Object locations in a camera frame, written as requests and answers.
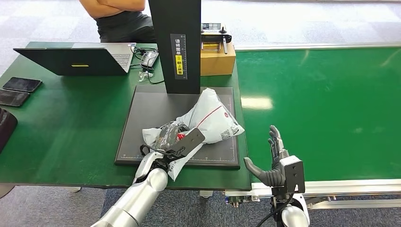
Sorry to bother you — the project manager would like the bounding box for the dark open laptop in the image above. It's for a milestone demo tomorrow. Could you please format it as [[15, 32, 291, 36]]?
[[13, 42, 137, 77]]

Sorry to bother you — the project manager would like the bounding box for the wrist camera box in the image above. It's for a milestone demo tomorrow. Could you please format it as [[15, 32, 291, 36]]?
[[279, 155, 306, 194], [167, 127, 206, 157]]

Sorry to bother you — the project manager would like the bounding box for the dark bag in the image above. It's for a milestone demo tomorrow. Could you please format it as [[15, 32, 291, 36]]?
[[0, 107, 18, 154]]

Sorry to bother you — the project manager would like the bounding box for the black remote controller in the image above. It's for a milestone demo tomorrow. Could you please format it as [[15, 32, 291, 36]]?
[[201, 23, 233, 54]]

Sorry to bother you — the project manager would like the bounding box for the dark smartphone with worn case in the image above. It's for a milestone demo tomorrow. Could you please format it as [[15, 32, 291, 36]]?
[[0, 89, 30, 107]]

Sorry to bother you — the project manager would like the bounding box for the black desk cable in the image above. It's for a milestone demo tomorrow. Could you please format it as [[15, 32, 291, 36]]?
[[130, 44, 166, 85]]

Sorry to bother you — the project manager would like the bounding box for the green conveyor belt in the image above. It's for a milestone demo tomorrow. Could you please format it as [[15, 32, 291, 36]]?
[[235, 47, 401, 183]]

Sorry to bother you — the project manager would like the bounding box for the black inbound scanner machine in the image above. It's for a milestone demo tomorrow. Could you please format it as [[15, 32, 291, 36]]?
[[114, 0, 241, 170]]

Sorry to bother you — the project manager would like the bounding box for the aluminium conveyor frame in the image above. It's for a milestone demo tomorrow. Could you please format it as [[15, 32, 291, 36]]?
[[225, 42, 401, 210]]

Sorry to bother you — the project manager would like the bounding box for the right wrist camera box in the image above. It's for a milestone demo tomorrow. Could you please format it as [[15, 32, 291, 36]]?
[[279, 155, 306, 194]]

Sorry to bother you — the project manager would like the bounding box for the clear plastic item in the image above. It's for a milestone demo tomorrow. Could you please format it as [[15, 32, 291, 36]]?
[[139, 70, 154, 83]]

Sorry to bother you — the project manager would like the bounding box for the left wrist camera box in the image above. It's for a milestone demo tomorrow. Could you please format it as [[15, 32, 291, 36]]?
[[167, 127, 206, 157]]

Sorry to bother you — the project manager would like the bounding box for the person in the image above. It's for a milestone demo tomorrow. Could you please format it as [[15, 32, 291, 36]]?
[[78, 0, 157, 44]]

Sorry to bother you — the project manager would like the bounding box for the grey power adapter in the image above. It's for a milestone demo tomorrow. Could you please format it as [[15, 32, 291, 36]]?
[[140, 51, 159, 69]]

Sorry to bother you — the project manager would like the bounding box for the black smartphone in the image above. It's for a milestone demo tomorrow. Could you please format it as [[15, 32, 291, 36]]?
[[2, 77, 43, 93]]

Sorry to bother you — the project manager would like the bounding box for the white courier bag package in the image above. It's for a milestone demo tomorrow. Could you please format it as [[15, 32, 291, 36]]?
[[141, 87, 245, 182]]

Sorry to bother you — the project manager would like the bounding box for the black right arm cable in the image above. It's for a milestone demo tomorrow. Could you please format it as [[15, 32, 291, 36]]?
[[256, 193, 295, 227]]

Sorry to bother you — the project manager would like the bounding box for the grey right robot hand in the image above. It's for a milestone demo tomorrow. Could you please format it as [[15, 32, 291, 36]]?
[[243, 125, 290, 188]]

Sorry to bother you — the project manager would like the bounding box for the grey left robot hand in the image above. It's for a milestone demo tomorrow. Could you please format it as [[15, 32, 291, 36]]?
[[155, 122, 191, 152]]

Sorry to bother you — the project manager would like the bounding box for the brown cardboard box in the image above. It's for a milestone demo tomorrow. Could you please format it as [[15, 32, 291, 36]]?
[[200, 42, 237, 77]]

